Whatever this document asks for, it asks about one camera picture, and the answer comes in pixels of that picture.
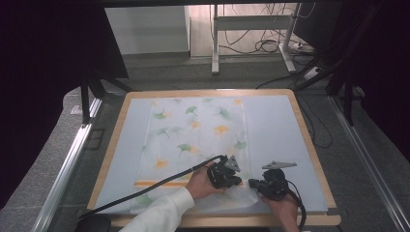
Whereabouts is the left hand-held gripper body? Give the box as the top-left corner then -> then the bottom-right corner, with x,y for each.
207,155 -> 243,189

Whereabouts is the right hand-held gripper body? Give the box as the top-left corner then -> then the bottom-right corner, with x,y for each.
261,160 -> 298,201

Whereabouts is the white leaf-print pillowcase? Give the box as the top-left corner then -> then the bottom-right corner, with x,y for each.
130,97 -> 261,216

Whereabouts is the person's left hand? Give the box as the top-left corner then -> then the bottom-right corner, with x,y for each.
186,161 -> 227,200

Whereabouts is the person's right hand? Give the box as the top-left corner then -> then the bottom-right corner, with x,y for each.
262,195 -> 302,232

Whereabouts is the wooden table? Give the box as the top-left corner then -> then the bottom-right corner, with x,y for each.
87,89 -> 342,228

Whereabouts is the white table mat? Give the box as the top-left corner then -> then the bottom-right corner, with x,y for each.
95,95 -> 329,216

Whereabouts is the black metal stand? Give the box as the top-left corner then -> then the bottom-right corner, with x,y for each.
79,69 -> 133,126
294,56 -> 356,128

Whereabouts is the white power strip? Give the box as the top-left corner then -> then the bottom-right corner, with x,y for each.
303,66 -> 324,81

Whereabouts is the dark floor grille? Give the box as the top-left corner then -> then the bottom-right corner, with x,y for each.
84,128 -> 106,150

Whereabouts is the white panel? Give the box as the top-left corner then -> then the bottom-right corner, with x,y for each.
104,5 -> 191,56

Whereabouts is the dark curtain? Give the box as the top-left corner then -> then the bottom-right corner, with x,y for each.
0,0 -> 130,211
322,0 -> 410,162

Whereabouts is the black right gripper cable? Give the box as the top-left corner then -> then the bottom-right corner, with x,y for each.
285,179 -> 308,232

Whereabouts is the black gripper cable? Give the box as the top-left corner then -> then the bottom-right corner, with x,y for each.
77,154 -> 228,221
285,179 -> 308,232

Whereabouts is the thin black floor cable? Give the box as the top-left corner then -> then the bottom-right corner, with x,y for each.
297,96 -> 334,149

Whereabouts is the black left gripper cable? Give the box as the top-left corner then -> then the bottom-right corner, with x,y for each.
77,154 -> 228,221

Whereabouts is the aluminium floor rail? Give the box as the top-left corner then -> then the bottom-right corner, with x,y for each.
328,96 -> 410,232
31,97 -> 103,232

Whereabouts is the tangle of black floor cables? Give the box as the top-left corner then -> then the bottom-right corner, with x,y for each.
221,3 -> 318,56

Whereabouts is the white metal desk frame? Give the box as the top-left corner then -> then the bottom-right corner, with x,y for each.
211,3 -> 298,75

